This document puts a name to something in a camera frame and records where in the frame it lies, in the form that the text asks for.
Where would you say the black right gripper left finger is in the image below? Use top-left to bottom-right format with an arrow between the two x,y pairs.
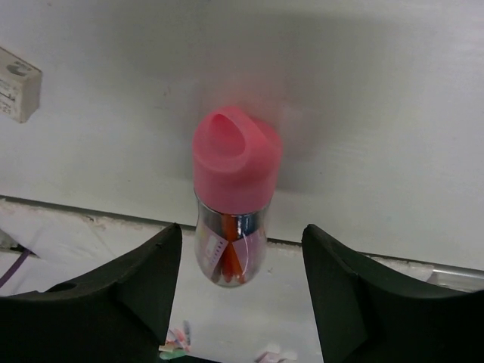
1,223 -> 182,362

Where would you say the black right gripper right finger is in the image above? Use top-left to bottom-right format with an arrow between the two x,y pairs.
302,225 -> 483,362

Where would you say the pink capped clear tube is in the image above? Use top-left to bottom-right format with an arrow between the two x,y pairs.
192,106 -> 283,288

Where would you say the white eraser with sleeve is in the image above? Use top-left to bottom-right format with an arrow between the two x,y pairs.
1,48 -> 43,123

